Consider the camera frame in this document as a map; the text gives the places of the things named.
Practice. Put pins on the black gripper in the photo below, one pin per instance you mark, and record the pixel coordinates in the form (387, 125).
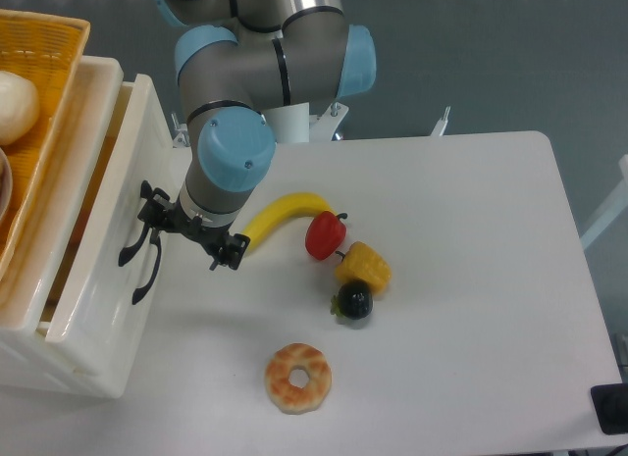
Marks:
(160, 213)

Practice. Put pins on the white drawer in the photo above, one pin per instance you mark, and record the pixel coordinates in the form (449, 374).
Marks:
(94, 326)

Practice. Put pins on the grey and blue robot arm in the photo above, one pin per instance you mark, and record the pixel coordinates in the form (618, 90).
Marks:
(235, 60)

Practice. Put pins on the white drawer cabinet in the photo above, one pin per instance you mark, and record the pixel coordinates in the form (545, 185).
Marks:
(31, 288)

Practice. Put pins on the yellow banana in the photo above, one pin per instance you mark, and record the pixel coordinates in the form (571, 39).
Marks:
(287, 207)

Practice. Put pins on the red bell pepper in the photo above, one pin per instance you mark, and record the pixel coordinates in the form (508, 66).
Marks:
(325, 235)

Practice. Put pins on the yellow bell pepper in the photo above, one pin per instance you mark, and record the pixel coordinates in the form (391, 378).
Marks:
(362, 262)

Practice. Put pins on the dark purple mangosteen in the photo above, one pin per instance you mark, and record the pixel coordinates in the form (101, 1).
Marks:
(353, 301)

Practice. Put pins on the white round bun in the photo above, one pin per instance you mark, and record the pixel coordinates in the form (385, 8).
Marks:
(19, 107)

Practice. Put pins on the yellow wicker basket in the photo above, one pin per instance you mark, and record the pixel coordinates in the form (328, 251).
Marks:
(43, 52)

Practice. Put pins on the black device at edge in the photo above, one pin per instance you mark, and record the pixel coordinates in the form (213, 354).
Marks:
(611, 406)

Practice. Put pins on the black lower drawer handle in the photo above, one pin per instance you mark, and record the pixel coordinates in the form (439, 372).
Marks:
(151, 274)

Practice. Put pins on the white table frame bracket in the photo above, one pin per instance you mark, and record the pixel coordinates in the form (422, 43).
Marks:
(441, 124)

